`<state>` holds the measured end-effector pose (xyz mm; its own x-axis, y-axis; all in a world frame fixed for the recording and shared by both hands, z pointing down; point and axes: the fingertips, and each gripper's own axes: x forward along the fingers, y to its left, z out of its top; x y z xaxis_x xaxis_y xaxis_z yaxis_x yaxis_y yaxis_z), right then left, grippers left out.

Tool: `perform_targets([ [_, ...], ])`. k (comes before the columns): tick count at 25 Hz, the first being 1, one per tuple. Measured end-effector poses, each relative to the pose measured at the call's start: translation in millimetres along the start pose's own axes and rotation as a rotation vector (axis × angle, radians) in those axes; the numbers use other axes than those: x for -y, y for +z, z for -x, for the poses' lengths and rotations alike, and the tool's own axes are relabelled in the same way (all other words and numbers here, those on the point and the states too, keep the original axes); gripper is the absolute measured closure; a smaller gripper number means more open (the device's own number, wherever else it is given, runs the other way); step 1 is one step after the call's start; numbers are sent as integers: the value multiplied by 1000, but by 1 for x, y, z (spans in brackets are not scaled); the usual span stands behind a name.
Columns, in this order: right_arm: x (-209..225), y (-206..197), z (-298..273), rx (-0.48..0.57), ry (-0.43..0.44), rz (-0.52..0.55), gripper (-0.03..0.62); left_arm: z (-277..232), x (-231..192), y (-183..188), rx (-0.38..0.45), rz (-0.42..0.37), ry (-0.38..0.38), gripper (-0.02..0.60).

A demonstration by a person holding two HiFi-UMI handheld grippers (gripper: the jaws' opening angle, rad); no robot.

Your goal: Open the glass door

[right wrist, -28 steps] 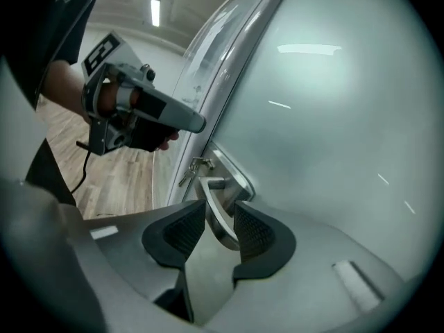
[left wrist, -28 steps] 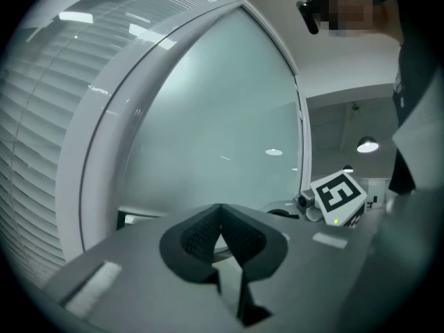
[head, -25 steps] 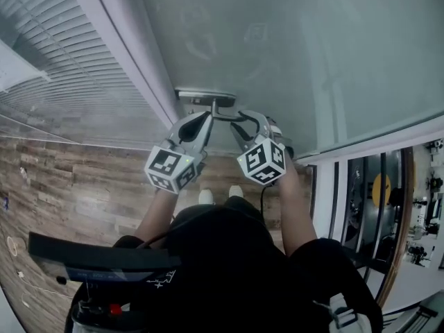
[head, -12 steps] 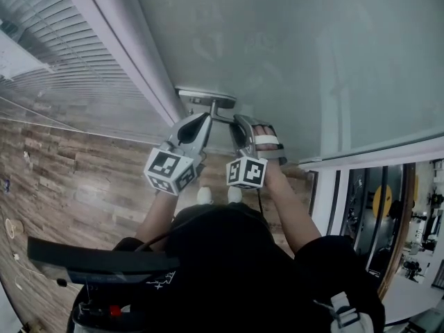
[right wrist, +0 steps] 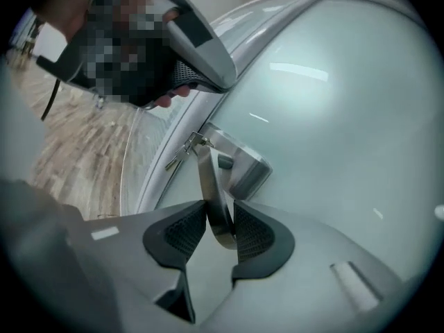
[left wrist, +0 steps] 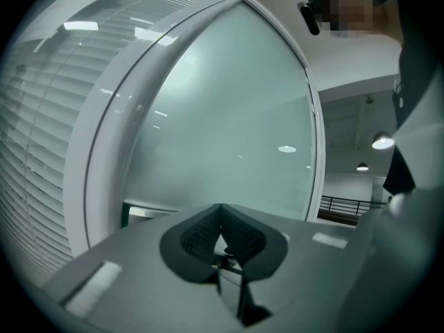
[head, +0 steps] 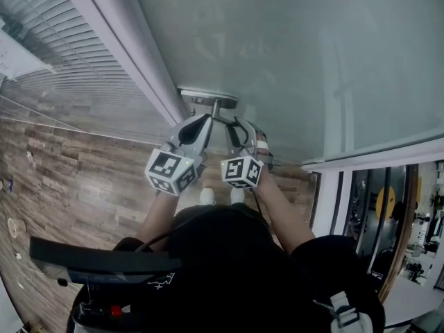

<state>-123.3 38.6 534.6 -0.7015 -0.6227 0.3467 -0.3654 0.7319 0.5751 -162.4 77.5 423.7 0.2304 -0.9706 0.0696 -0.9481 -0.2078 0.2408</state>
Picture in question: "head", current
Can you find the small white floor scrap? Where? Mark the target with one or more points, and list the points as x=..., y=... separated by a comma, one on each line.
x=30, y=155

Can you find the black chest-mounted device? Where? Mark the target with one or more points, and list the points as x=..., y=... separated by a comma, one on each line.
x=104, y=317

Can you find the white paper notice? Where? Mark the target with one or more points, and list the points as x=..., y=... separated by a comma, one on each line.
x=17, y=61

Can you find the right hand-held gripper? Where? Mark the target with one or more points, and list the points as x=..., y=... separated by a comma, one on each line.
x=241, y=172

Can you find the person's black shirt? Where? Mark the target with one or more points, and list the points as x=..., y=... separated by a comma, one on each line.
x=243, y=272

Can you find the round yellow table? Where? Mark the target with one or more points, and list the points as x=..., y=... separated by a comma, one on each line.
x=381, y=203

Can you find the small blue floor object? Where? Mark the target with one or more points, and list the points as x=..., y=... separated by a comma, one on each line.
x=10, y=184

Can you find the black curved band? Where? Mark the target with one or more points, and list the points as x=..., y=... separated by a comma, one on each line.
x=104, y=258

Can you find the person's right forearm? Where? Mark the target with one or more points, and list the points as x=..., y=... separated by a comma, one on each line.
x=284, y=213

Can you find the black railing with wooden handrail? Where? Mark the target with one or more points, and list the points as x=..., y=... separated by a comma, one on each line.
x=336, y=203

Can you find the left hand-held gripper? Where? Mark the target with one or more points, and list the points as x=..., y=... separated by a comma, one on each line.
x=170, y=172

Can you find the frosted glass door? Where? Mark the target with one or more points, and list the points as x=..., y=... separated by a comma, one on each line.
x=295, y=47

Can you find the person's right hand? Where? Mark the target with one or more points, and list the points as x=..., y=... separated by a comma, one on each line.
x=262, y=141

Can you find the person's left forearm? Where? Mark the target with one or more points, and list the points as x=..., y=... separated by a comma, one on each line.
x=157, y=217

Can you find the person's left white shoe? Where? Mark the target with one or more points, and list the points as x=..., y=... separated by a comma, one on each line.
x=207, y=196

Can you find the person's white shoe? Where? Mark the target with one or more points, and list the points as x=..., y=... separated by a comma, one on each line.
x=237, y=195
x=207, y=196

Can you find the person's right white shoe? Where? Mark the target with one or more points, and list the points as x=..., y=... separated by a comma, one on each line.
x=237, y=195

